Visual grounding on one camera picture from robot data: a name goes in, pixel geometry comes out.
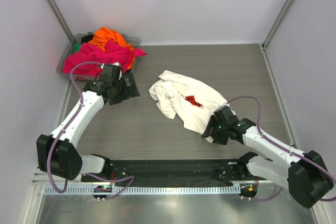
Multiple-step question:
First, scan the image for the white t shirt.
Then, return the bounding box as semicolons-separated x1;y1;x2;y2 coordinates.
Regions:
149;70;227;134

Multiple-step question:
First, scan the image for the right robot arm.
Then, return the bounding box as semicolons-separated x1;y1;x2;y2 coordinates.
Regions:
202;106;335;208

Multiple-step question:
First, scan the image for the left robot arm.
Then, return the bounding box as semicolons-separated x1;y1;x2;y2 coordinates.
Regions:
36;72;140;182

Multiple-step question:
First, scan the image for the pink t shirt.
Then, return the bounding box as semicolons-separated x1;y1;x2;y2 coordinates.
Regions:
62;43;146;77

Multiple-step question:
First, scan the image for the orange t shirt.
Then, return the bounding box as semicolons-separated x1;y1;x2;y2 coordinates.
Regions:
88;27;135;71

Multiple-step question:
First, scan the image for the green t shirt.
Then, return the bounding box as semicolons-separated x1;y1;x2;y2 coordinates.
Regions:
73;44;81;52

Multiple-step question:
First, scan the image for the grey plastic bin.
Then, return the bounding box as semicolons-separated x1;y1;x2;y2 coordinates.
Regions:
56;33;142;81

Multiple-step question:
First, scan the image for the white slotted cable duct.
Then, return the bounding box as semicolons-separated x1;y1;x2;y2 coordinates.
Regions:
43;186;241;195

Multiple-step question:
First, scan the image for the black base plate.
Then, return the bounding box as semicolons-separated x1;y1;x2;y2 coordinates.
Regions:
80;158;269;183

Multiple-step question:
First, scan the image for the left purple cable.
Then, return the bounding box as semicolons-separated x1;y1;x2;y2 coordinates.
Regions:
46;61;135;200

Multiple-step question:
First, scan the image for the purple cable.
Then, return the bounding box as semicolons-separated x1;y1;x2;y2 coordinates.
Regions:
46;61;135;200
226;95;336;203

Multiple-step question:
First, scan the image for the left aluminium frame post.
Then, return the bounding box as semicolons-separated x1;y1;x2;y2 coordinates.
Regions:
46;0;75;40

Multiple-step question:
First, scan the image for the aluminium frame post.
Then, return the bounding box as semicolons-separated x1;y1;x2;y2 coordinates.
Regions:
46;0;75;40
261;0;312;50

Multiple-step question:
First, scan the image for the right aluminium frame post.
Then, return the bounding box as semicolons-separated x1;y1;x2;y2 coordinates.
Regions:
261;0;312;50

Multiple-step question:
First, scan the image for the aluminium front rail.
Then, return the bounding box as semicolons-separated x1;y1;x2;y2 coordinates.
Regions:
31;161;320;185

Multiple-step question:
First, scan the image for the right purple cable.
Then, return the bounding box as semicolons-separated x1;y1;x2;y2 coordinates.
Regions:
226;95;336;203

